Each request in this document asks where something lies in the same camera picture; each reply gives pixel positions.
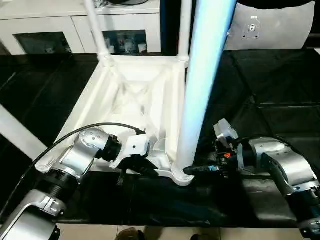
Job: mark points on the white plastic table top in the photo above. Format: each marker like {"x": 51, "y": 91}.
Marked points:
{"x": 125, "y": 95}

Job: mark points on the white plastic table leg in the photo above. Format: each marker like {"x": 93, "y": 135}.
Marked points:
{"x": 20, "y": 132}
{"x": 202, "y": 75}
{"x": 185, "y": 30}
{"x": 97, "y": 32}

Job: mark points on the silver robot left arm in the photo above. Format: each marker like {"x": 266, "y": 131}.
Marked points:
{"x": 65, "y": 165}

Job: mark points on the cluster of small bottles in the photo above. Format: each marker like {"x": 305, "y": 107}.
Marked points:
{"x": 125, "y": 44}

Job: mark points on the white cushion with badge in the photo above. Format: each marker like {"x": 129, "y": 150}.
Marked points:
{"x": 275, "y": 25}

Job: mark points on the black cabinet with yellow label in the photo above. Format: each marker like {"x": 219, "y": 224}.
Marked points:
{"x": 172, "y": 25}

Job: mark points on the grey bag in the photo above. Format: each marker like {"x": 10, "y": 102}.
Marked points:
{"x": 125, "y": 2}

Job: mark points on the white cabinet with glass doors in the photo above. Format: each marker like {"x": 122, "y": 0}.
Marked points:
{"x": 50, "y": 22}

